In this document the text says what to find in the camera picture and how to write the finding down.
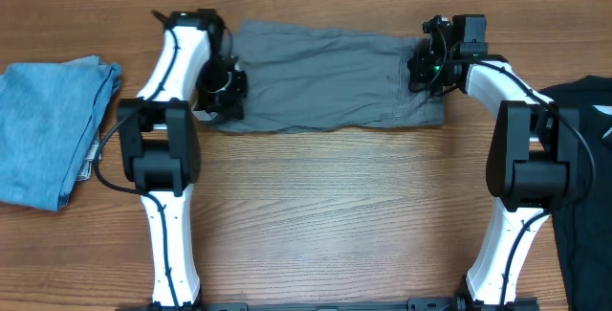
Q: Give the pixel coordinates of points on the folded blue denim garment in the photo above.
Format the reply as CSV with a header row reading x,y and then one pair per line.
x,y
50,116

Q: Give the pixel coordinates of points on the black shirt with white print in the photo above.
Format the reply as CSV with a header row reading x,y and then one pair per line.
x,y
583,229

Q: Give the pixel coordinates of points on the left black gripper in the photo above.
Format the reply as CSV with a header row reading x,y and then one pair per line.
x,y
225,105

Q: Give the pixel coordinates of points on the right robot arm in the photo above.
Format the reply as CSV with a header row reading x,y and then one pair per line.
x,y
533,161

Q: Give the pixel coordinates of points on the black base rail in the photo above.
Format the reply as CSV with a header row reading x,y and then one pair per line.
x,y
334,306

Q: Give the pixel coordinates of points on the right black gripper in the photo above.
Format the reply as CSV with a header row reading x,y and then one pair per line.
x,y
417,70

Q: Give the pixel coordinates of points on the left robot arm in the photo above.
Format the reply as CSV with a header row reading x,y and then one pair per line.
x,y
194,80

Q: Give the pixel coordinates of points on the grey shorts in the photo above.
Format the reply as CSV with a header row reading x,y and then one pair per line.
x,y
302,79

